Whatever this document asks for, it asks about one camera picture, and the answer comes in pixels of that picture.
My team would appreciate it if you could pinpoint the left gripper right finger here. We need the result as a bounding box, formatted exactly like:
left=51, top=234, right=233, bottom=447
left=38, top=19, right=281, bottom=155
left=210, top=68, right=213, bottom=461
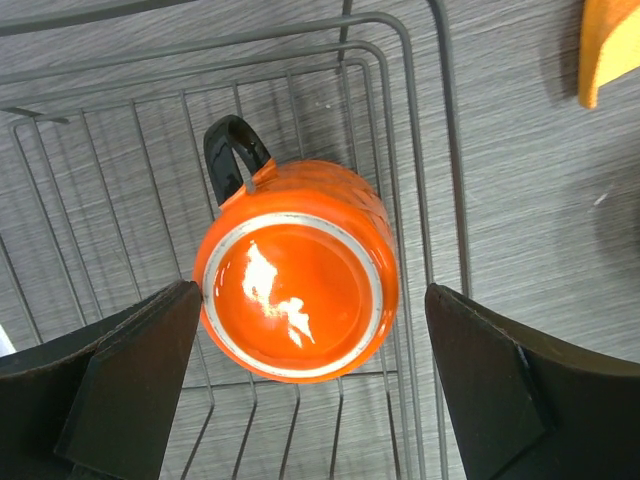
left=425, top=283, right=639, bottom=479

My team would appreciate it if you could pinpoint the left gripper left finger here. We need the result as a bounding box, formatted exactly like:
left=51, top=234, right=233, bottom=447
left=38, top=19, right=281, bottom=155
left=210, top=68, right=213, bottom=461
left=1, top=280, right=201, bottom=479

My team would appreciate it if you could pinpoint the orange cup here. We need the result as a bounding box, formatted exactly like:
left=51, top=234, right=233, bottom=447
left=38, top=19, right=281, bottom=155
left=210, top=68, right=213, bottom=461
left=193, top=115, right=399, bottom=384

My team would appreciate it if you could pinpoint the orange pillowcase cloth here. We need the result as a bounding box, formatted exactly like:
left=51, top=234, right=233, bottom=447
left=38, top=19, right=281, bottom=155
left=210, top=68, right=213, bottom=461
left=578, top=0, right=639, bottom=109

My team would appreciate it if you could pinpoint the black wire dish rack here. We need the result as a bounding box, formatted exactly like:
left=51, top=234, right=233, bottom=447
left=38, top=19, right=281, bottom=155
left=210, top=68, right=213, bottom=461
left=1, top=1, right=471, bottom=479

